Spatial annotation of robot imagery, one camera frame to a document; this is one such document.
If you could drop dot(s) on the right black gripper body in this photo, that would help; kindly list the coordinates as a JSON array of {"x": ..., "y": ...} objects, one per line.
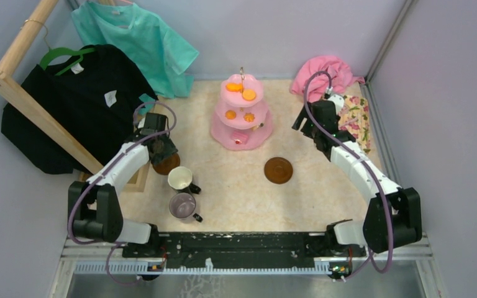
[{"x": 308, "y": 128}]

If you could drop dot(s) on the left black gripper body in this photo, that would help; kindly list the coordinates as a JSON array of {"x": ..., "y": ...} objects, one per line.
[{"x": 167, "y": 148}]

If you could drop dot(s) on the floral serving tray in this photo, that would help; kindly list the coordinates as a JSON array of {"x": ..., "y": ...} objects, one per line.
[{"x": 355, "y": 118}]

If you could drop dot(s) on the brown round coaster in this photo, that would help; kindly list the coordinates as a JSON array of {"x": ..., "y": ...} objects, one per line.
[
  {"x": 278, "y": 170},
  {"x": 167, "y": 165}
]

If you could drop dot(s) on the pink cloth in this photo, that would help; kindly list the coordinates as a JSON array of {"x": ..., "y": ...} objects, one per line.
[{"x": 341, "y": 77}]

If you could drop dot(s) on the pink three-tier cake stand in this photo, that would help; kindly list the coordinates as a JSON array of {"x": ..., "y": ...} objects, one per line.
[{"x": 221, "y": 128}]

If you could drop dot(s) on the orange round cookie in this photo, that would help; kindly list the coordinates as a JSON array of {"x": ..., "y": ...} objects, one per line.
[
  {"x": 249, "y": 95},
  {"x": 230, "y": 114}
]

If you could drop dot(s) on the pink macaron roll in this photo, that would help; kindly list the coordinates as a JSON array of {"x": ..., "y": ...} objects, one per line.
[{"x": 239, "y": 138}]

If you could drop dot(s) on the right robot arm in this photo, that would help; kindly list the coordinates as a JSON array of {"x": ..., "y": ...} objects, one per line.
[{"x": 393, "y": 216}]

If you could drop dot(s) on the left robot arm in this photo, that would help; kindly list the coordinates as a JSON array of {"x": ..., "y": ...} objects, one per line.
[{"x": 94, "y": 212}]

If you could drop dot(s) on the white mug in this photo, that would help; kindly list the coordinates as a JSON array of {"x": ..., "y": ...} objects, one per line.
[{"x": 180, "y": 179}]

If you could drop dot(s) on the purple mug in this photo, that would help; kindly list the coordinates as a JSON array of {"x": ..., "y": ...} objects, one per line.
[{"x": 185, "y": 208}]

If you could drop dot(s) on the black t-shirt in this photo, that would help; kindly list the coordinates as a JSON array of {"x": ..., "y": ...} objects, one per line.
[{"x": 95, "y": 104}]

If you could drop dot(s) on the teal t-shirt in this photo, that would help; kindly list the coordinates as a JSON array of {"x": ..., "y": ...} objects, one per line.
[{"x": 161, "y": 54}]

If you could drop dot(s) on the green clothes hanger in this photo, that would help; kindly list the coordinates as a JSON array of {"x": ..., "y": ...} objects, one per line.
[{"x": 54, "y": 53}]

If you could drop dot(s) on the wooden clothes rack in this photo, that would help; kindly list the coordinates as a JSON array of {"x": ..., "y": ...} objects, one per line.
[{"x": 15, "y": 95}]

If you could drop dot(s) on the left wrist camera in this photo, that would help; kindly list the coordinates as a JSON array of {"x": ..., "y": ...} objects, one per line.
[{"x": 144, "y": 123}]

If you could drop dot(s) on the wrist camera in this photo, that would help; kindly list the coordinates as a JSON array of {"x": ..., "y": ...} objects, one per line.
[
  {"x": 338, "y": 101},
  {"x": 144, "y": 123}
]

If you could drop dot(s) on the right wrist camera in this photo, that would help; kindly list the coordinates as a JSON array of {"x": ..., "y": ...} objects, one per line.
[{"x": 338, "y": 101}]

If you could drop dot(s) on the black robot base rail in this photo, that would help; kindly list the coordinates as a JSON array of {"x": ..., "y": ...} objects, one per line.
[{"x": 271, "y": 250}]

